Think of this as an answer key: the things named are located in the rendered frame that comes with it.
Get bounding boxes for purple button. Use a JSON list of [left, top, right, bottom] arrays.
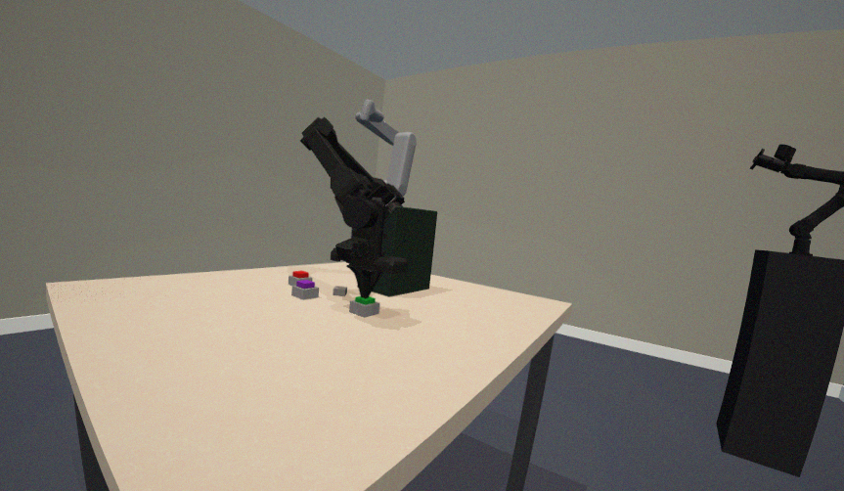
[[291, 280, 319, 300]]

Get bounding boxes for red button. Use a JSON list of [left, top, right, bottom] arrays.
[[289, 271, 312, 286]]

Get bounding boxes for green button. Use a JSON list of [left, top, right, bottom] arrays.
[[349, 295, 379, 318]]

